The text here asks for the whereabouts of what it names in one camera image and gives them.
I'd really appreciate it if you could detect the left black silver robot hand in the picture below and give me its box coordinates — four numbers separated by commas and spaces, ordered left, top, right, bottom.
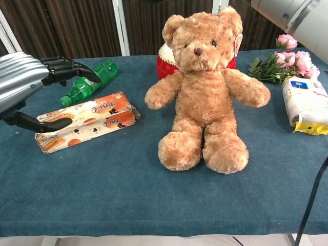
0, 52, 102, 133

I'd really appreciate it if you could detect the tan plush teddy bear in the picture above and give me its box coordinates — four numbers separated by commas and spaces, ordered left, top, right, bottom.
144, 6, 272, 175

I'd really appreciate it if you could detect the green plastic bottle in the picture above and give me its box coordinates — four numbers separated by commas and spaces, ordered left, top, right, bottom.
59, 59, 118, 107

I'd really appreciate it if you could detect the orange biscuit box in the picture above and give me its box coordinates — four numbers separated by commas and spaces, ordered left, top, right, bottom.
34, 91, 141, 154

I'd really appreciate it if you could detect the red drum with white head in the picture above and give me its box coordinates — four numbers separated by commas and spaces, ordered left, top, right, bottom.
155, 43, 237, 82

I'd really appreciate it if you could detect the blue table cloth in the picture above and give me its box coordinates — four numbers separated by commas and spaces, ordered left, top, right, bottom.
0, 48, 328, 237

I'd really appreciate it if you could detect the pink artificial flower bouquet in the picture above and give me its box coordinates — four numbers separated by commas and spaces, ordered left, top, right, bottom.
248, 34, 321, 85

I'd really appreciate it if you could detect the white snack packet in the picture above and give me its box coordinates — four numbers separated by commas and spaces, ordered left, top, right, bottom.
281, 76, 328, 136

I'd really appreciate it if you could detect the white partition frame post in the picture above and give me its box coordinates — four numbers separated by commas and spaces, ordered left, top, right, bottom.
112, 0, 131, 56
212, 0, 230, 13
0, 9, 20, 53

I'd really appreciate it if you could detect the black cable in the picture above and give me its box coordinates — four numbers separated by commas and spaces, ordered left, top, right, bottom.
298, 156, 328, 235

